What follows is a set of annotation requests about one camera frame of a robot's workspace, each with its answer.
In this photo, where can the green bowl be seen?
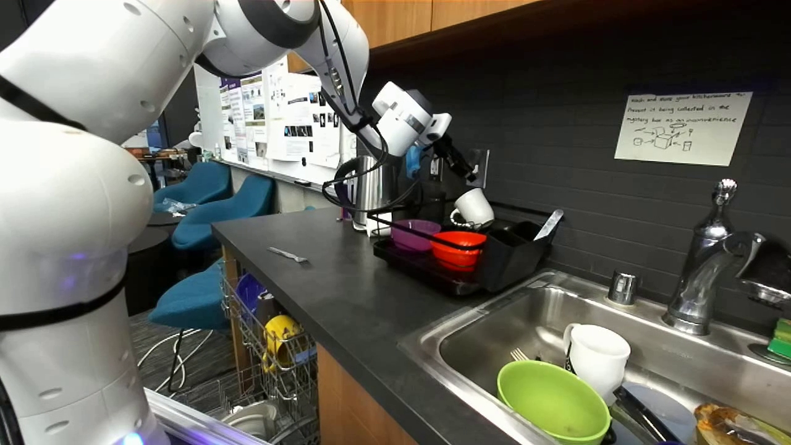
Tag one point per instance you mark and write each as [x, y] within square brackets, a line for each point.
[553, 403]

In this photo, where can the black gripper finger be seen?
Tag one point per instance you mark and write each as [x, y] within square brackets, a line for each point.
[470, 163]
[460, 173]

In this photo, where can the dark round side table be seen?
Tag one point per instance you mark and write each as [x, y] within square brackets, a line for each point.
[160, 217]

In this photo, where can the chrome faucet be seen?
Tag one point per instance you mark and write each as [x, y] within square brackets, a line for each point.
[700, 272]

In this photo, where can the brown plate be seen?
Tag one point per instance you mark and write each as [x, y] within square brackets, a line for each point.
[725, 424]

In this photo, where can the small metal strip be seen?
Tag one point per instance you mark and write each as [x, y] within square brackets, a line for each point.
[287, 256]

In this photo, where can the printed research poster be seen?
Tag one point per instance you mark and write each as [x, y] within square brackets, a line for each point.
[280, 115]

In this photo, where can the blue wrist camera box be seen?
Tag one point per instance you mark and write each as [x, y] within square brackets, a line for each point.
[411, 160]

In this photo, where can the wooden wall cabinet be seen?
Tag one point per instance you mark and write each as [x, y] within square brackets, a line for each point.
[446, 13]

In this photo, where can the dishwasher plate rack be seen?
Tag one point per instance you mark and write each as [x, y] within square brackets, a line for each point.
[292, 427]

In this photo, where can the blue upholstered chair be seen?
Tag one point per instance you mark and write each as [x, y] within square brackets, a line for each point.
[195, 298]
[195, 186]
[219, 214]

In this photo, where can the metal light switch plate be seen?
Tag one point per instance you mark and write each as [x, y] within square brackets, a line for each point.
[485, 160]

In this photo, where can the white utensil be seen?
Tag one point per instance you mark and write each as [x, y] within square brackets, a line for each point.
[548, 222]

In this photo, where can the stainless steel sink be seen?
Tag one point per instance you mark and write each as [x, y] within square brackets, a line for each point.
[511, 328]

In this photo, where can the yellow mug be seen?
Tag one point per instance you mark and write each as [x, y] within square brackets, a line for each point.
[279, 335]

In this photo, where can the plain white mug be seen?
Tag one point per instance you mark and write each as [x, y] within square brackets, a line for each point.
[598, 354]

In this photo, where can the wooden base cabinet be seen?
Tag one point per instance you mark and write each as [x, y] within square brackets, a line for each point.
[355, 410]

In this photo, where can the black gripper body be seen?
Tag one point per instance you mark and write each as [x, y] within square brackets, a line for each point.
[443, 153]

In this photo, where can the red bowl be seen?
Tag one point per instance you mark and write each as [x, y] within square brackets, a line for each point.
[458, 247]

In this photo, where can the whiteboard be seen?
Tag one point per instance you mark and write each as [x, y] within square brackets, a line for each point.
[206, 107]

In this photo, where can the green sponge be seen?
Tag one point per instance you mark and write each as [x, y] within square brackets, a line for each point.
[779, 338]

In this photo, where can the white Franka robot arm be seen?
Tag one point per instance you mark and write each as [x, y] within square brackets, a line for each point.
[65, 205]

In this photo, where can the purple bowl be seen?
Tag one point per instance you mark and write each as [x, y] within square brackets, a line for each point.
[411, 235]

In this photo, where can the white mug with blue rim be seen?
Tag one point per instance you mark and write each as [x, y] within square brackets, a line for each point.
[477, 210]

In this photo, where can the white paper wall sign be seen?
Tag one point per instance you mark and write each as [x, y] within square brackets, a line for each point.
[683, 126]

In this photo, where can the white dinner plate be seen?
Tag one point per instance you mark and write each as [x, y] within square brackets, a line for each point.
[252, 419]

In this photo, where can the dishwasher cup rack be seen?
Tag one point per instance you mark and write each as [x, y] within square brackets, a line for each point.
[287, 373]

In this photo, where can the black utensil caddy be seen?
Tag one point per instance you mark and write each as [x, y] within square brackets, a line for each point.
[511, 260]

